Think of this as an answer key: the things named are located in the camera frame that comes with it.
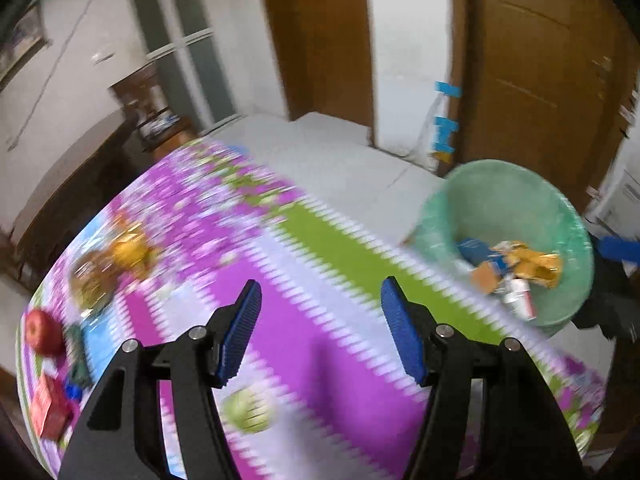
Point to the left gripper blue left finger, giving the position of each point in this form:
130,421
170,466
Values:
119,434

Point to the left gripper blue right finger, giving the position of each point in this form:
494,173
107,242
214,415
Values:
523,433

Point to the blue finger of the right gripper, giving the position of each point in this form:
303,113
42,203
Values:
618,249

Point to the dark green small packet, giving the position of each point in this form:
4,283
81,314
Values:
78,372

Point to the green leaf scrap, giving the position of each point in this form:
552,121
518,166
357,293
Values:
249,411

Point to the yellow snack packet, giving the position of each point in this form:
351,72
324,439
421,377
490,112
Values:
542,268

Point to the green lined trash bin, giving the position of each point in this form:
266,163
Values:
495,202

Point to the blue bottle cap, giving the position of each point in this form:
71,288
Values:
73,392

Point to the red carton box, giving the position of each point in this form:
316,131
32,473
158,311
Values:
50,411

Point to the white red medicine box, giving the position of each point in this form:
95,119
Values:
518,298

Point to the red apple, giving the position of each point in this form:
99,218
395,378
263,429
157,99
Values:
43,333

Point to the round pastry in wrapper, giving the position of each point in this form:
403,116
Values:
93,281

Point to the orange snack wrapper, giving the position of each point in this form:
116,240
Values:
130,249

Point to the brown wooden door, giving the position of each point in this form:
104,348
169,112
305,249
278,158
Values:
543,86

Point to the floral striped tablecloth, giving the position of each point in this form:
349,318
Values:
341,404

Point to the blue tape strips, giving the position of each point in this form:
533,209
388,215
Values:
445,126

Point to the long dark wooden bench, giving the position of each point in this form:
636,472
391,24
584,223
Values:
98,166

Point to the dark wooden chair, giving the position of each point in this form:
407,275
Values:
159,129

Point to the glass panel door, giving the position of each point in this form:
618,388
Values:
180,43

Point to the framed wall picture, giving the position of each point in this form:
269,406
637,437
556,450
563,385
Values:
25,40

